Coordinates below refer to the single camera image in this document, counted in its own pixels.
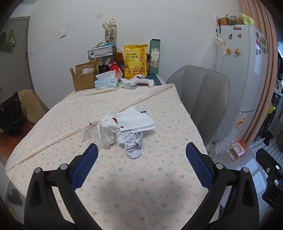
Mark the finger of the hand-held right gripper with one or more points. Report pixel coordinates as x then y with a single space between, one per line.
266 159

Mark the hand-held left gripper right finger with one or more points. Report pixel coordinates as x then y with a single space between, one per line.
197 164

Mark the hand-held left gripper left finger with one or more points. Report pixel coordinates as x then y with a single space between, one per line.
87 163

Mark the white torn wrapper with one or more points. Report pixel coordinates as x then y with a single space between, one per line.
87 135

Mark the clear plastic wrap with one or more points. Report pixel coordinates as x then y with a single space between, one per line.
106 136

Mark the white tissue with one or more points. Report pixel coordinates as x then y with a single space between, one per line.
107 120

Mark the printed paper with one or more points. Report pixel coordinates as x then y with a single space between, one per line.
132 146

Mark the black clothing on floor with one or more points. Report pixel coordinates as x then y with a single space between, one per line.
267 136

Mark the clear plastic bag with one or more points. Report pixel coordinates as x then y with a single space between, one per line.
218 148

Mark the orange and white box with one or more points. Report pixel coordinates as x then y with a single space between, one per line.
237 150

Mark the orange figures magnet cluster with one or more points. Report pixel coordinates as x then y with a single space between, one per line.
240 121

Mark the yellow plastic bag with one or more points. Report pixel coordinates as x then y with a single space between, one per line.
270 109

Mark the cluttered storage shelf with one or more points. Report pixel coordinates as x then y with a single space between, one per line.
278 99

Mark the grey upholstered chair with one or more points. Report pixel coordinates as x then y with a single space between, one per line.
199 92

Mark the brown chair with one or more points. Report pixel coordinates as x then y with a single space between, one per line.
33 104

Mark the blue patterned tissue box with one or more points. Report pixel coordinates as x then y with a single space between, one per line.
106 83

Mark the open cardboard box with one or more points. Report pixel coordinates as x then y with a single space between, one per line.
84 80

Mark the white refrigerator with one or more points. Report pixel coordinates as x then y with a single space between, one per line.
241 77

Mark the black garment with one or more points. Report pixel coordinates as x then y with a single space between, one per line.
11 115

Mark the black pencil holder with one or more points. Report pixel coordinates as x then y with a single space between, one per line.
104 68

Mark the white game controller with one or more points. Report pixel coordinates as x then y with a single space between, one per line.
138 81

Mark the red and white vase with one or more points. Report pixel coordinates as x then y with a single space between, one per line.
116 69

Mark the red snack packet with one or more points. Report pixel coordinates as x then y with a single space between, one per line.
148 65

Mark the brown plush toy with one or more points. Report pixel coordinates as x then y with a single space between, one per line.
119 57

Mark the orange figure fridge magnet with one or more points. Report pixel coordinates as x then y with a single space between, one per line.
237 51

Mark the yellow snack bag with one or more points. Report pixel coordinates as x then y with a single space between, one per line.
134 62

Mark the white hanging tote bag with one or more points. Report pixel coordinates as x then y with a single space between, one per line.
220 53

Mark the round orange fridge magnet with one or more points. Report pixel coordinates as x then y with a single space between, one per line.
228 50

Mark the cluster of fridge magnets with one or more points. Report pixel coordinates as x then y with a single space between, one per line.
262 44

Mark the tall green box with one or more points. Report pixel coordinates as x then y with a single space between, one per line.
155 55

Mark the grey door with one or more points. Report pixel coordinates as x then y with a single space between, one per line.
15 66

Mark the white paper carrier bag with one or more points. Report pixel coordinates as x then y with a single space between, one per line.
110 33

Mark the light green box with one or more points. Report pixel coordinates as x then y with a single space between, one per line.
247 20

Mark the brown storage basket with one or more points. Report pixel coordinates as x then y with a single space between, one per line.
222 21

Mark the green hanging decoration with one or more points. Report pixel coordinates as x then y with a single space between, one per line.
10 41

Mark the white light switch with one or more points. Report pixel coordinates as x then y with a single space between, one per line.
63 33

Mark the white wall plate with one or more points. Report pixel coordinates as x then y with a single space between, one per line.
99 15

